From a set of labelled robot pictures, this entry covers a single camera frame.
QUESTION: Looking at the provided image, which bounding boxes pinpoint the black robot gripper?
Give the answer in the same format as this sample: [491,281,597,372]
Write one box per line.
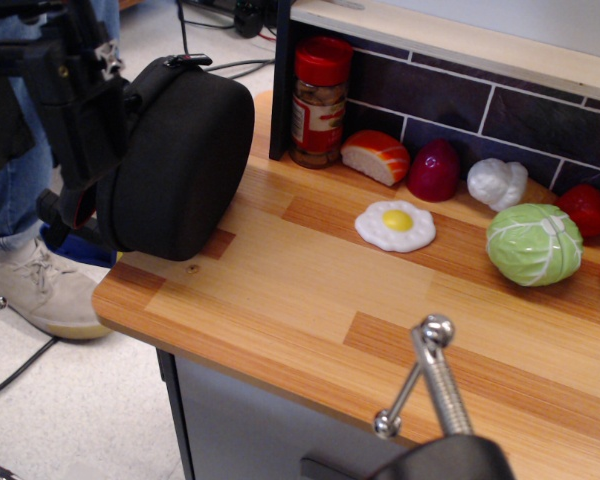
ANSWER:
[0,0,131,190]

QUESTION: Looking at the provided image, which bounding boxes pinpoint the black zipper case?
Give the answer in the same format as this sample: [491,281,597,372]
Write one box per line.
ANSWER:
[58,53,256,262]

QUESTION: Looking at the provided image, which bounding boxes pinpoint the blue jeans leg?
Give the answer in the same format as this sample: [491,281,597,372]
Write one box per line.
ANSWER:
[0,1,120,251]

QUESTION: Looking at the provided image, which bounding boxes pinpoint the blue clamp holding case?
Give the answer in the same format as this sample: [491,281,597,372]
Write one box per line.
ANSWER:
[35,188,125,269]

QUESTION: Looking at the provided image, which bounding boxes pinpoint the black device on floor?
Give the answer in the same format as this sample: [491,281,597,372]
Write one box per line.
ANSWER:
[234,0,278,39]

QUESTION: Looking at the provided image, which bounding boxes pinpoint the beige sneaker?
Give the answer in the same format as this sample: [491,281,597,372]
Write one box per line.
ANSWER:
[0,238,110,341]

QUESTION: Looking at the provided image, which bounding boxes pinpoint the red-lidded spice jar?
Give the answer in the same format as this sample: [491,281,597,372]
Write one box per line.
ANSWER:
[289,36,353,169]

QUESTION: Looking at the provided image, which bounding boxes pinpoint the toy salmon sushi piece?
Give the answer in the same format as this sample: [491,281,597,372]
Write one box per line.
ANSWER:
[341,130,411,187]

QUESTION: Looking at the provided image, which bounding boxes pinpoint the toy fried egg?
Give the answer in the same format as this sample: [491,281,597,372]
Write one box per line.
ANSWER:
[354,201,436,253]

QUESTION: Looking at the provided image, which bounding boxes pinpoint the toy red onion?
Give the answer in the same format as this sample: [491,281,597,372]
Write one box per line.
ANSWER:
[406,139,461,202]

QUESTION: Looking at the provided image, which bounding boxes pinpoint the grey cabinet under table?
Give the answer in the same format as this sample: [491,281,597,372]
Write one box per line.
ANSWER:
[157,350,412,479]

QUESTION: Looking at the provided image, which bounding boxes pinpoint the wooden shelf with tile back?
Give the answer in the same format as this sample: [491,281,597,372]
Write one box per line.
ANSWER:
[269,1,600,194]

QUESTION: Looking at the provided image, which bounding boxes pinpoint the toy white garlic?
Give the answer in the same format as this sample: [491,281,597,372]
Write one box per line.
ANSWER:
[467,158,528,212]

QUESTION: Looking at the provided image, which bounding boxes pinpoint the toy green cabbage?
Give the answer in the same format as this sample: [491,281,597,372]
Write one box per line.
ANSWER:
[486,203,584,287]

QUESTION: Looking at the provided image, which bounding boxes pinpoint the black clamp body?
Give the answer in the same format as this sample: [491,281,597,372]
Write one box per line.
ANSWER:
[369,435,515,480]

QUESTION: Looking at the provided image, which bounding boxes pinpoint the black floor cable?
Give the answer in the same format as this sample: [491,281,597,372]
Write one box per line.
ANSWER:
[0,335,61,404]

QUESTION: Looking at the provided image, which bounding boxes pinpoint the metal clamp screw handle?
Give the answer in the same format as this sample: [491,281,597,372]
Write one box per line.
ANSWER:
[372,314,474,439]

